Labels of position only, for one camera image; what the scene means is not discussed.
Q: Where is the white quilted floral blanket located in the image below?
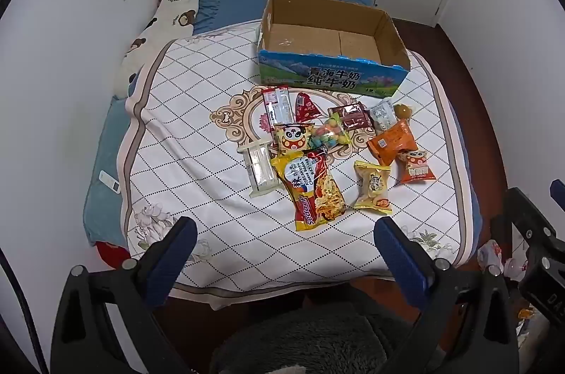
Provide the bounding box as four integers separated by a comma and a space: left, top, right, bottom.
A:
116, 19, 483, 311

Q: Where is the orange panda snack packet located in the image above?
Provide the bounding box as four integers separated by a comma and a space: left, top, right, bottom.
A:
397, 149, 437, 185

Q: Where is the colourful candy bag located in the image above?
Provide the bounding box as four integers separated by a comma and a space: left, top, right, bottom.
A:
308, 113, 351, 150

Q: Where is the red triangular snack packet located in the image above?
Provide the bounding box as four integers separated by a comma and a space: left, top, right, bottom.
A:
295, 92, 323, 123

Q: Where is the red white bar packet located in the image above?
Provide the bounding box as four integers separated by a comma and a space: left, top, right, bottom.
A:
262, 86, 294, 129

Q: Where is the bear print long pillow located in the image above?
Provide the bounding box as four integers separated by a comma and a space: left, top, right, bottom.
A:
113, 0, 199, 99

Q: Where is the red object under bed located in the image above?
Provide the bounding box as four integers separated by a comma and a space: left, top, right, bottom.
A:
95, 242, 130, 269

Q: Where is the orange jelly cup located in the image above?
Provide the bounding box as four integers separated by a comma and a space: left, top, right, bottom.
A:
394, 103, 413, 121

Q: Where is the white remote control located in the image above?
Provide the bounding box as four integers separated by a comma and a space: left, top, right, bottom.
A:
99, 170, 121, 194

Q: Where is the open cardboard milk box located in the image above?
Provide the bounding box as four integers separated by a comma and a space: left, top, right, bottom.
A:
257, 0, 411, 97

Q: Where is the white clear wafer packet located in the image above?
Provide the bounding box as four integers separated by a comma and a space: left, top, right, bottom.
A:
238, 138, 281, 198

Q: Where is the yellow panda snack packet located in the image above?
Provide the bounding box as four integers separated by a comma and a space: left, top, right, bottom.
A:
274, 123, 314, 155

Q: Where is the yellow bread snack packet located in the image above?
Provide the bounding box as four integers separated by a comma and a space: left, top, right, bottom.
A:
353, 161, 393, 215

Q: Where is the yellow instant noodle packet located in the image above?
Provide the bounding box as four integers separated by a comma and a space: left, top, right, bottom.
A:
271, 146, 346, 231

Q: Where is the grey furry stool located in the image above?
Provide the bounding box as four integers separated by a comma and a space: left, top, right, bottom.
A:
210, 301, 406, 373

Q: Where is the brown chocolate snack packet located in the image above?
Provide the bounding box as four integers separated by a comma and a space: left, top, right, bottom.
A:
327, 101, 373, 132

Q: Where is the white striped snack packet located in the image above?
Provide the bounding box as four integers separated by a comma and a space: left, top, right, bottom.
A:
369, 97, 397, 132

